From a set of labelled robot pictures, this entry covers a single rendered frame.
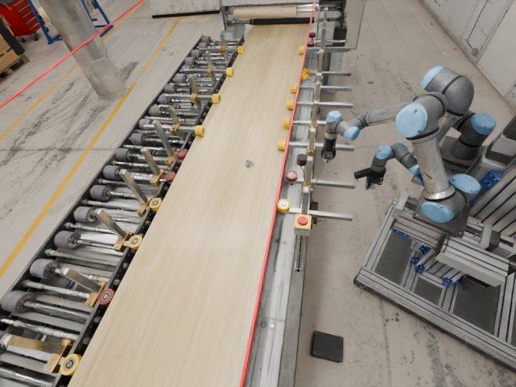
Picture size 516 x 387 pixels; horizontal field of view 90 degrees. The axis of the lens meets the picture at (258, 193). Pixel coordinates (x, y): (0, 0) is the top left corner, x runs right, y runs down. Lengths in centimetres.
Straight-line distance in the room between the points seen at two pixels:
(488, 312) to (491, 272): 84
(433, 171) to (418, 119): 24
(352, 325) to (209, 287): 126
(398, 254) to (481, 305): 58
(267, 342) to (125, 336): 71
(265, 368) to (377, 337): 103
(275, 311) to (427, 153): 111
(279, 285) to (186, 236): 63
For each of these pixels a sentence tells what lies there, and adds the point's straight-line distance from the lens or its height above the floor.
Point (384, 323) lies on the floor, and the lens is 237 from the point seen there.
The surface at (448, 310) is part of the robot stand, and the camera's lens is 232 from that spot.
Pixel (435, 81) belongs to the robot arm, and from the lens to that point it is 151.
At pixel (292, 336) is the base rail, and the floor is 70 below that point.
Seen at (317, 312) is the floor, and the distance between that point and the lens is 228.
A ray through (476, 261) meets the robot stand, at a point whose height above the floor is 96.
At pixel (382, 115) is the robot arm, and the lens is 145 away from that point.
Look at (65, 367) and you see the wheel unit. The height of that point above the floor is 91.
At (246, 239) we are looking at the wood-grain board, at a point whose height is 90.
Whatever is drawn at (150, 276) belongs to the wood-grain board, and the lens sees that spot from 157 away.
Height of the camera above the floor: 221
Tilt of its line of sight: 52 degrees down
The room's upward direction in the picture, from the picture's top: 8 degrees counter-clockwise
